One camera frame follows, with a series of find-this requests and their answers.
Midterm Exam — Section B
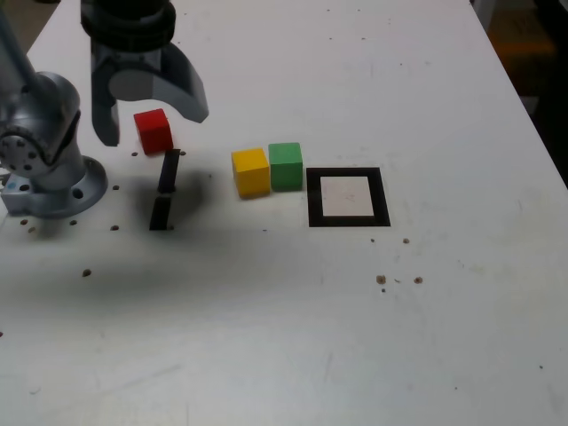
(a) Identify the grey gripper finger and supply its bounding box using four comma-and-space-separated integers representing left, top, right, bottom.
90, 66, 122, 148
150, 43, 210, 125

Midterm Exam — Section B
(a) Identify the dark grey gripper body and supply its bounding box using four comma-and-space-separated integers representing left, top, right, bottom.
90, 42, 172, 82

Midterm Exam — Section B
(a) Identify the red cube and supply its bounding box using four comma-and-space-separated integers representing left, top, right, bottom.
133, 108, 175, 156

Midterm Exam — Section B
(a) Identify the yellow cube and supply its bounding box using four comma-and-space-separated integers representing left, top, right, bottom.
230, 147, 272, 199

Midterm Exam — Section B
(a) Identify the green cube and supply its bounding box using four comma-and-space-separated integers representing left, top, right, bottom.
267, 141, 304, 193

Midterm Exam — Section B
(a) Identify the black tape square outline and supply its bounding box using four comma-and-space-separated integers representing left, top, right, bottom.
305, 167, 392, 229

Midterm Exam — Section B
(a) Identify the black tape strip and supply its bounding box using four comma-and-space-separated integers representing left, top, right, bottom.
148, 148, 183, 232

